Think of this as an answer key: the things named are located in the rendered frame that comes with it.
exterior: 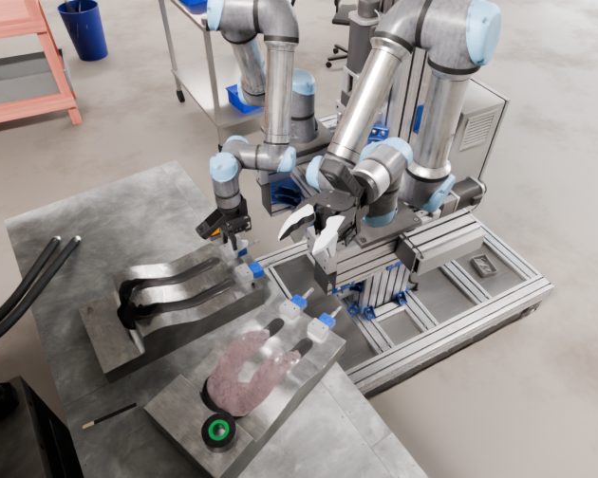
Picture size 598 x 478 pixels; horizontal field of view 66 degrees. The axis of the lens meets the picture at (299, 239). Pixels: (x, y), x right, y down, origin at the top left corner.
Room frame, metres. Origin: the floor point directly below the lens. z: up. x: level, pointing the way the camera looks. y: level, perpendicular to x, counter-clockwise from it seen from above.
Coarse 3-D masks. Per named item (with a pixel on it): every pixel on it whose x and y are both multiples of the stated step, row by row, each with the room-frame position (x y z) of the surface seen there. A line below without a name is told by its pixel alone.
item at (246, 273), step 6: (252, 264) 0.96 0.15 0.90; (258, 264) 0.96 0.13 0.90; (270, 264) 0.97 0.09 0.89; (240, 270) 0.92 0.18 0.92; (246, 270) 0.92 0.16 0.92; (252, 270) 0.93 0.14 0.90; (258, 270) 0.93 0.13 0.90; (240, 276) 0.91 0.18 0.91; (246, 276) 0.90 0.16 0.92; (252, 276) 0.91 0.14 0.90; (258, 276) 0.93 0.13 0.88; (246, 282) 0.90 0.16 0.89
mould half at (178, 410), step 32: (256, 320) 0.78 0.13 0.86; (288, 320) 0.78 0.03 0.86; (256, 352) 0.65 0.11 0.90; (320, 352) 0.67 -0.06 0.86; (192, 384) 0.55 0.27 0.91; (288, 384) 0.56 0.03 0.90; (160, 416) 0.47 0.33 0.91; (192, 416) 0.47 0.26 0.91; (256, 416) 0.48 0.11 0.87; (288, 416) 0.51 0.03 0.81; (192, 448) 0.39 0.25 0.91; (256, 448) 0.42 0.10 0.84
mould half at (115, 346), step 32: (192, 256) 1.01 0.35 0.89; (160, 288) 0.85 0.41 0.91; (192, 288) 0.88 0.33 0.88; (256, 288) 0.87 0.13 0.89; (96, 320) 0.78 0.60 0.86; (160, 320) 0.73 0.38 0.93; (192, 320) 0.75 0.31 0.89; (224, 320) 0.80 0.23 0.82; (96, 352) 0.67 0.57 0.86; (128, 352) 0.67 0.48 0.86; (160, 352) 0.69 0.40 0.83
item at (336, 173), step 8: (328, 160) 0.64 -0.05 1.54; (336, 160) 0.64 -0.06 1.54; (320, 168) 0.64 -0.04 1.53; (328, 168) 0.63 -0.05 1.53; (336, 168) 0.62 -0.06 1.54; (344, 168) 0.63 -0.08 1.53; (328, 176) 0.63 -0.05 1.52; (336, 176) 0.62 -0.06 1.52; (344, 176) 0.62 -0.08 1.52; (352, 176) 0.64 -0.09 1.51; (336, 184) 0.64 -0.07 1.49; (344, 184) 0.62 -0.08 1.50; (352, 184) 0.64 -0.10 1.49; (352, 192) 0.64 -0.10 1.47; (360, 192) 0.65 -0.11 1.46
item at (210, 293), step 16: (192, 272) 0.94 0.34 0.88; (128, 288) 0.85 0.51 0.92; (208, 288) 0.87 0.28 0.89; (224, 288) 0.88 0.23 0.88; (128, 304) 0.82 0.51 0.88; (144, 304) 0.77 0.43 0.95; (160, 304) 0.79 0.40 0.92; (176, 304) 0.81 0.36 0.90; (192, 304) 0.82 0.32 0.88; (128, 320) 0.77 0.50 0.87
